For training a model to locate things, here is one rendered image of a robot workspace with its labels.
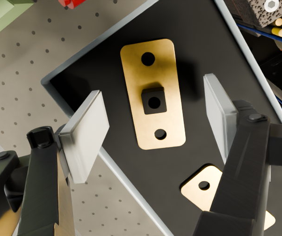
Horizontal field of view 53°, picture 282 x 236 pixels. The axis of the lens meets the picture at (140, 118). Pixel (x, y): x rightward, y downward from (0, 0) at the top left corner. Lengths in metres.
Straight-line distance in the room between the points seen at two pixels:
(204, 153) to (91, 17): 0.51
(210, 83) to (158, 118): 0.06
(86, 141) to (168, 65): 0.08
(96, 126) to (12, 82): 0.62
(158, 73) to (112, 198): 0.69
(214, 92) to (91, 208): 0.78
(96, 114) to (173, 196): 0.11
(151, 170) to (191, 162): 0.03
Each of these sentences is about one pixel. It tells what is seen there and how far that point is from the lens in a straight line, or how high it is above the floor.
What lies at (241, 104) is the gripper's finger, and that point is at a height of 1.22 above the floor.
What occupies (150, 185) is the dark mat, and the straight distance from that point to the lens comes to 0.25.
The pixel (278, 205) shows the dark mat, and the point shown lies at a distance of 0.28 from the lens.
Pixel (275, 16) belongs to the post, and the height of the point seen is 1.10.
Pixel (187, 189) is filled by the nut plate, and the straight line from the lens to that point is 0.25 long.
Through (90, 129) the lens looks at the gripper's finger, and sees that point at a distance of 0.17.
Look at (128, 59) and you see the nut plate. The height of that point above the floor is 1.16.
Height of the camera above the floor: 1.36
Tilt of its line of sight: 67 degrees down
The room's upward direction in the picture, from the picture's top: 169 degrees counter-clockwise
